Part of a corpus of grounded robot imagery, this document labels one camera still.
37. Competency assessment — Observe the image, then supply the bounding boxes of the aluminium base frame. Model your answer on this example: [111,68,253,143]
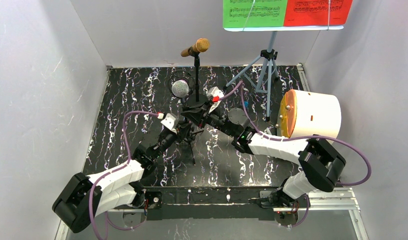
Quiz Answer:
[54,187,371,240]

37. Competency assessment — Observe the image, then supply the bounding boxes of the gold microphone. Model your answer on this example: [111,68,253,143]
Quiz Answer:
[180,38,210,57]

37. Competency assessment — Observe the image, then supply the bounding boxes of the black tripod mic stand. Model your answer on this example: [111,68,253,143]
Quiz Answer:
[166,70,203,165]

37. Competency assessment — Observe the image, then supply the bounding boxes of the grey tripod music stand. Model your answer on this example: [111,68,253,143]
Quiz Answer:
[222,31,280,122]

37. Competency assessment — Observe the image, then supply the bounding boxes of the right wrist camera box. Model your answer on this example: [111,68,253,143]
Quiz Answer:
[206,86,224,107]

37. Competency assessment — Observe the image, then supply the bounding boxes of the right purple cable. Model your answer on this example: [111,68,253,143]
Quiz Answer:
[213,80,373,187]

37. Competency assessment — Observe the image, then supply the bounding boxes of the white drum orange head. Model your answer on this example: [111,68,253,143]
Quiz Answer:
[276,89,342,138]

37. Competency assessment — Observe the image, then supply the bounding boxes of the purple glitter microphone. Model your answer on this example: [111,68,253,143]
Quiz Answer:
[170,79,190,99]

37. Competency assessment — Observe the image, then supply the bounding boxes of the purple cable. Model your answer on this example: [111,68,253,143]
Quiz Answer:
[213,80,373,187]
[88,110,165,240]

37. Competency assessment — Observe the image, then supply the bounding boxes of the white marker orange cap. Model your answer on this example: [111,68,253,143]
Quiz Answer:
[264,128,273,135]

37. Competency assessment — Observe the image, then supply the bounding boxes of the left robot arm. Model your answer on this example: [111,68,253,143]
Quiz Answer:
[51,121,193,233]

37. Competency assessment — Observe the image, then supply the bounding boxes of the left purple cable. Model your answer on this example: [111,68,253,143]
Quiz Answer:
[88,110,165,240]

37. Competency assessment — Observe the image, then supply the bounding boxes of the green sheet music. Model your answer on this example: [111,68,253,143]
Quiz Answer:
[222,0,288,29]

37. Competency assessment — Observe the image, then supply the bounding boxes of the red sheet music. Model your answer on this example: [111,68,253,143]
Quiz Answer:
[283,0,353,27]

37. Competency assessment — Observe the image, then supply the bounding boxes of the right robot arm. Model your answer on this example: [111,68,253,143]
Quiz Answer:
[180,103,346,209]

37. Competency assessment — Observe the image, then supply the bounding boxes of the black round-base mic stand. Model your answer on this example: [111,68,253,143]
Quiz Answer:
[187,54,208,109]

